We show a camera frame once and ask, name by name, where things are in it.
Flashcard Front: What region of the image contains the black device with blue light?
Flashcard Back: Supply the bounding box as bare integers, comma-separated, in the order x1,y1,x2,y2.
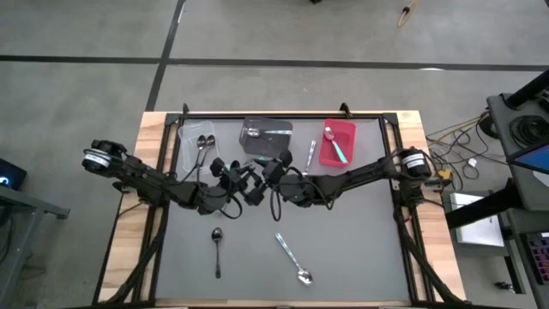
0,158,27,192

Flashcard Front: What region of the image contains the yellow floor cable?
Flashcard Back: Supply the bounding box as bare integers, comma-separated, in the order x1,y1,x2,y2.
397,0,418,27

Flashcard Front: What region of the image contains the grey equipment cart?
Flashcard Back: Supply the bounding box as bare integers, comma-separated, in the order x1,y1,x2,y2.
486,92,549,214

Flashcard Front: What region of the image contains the white box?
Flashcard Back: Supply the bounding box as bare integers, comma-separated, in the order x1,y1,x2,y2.
454,192,506,248

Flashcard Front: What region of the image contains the dark grey translucent container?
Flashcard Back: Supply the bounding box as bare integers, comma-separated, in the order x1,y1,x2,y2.
238,115,294,160

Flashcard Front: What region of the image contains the black pole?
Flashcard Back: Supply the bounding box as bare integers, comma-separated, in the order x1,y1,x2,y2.
504,70,549,108

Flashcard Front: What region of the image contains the red plastic container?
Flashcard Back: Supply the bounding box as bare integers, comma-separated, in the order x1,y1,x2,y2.
318,118,358,168

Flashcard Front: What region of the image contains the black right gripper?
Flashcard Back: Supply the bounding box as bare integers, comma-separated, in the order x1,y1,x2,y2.
250,149,311,208

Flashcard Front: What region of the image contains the floor cable bundle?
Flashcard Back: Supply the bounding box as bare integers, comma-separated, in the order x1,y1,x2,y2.
424,112,494,181

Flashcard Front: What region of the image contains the clear plastic container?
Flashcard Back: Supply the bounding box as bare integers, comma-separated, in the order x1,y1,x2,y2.
177,120,222,177

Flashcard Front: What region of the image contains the grey side table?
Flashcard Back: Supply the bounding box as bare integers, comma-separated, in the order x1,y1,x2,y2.
0,184,72,309

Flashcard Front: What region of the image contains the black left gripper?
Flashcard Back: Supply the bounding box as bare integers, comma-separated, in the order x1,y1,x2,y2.
196,156,266,215

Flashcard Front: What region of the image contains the blue laptop screen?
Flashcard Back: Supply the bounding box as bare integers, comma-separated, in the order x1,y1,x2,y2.
508,143,549,175

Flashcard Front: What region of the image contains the coiled black cable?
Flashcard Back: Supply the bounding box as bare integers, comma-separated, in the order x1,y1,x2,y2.
509,114,549,149

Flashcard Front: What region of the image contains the keyboard with coloured keys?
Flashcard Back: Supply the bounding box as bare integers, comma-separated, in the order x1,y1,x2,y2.
526,233,549,284

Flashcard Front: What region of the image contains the teal white patterned handle spoon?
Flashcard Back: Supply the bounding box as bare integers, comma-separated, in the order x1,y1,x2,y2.
246,126,293,139
302,139,317,175
274,232,315,287

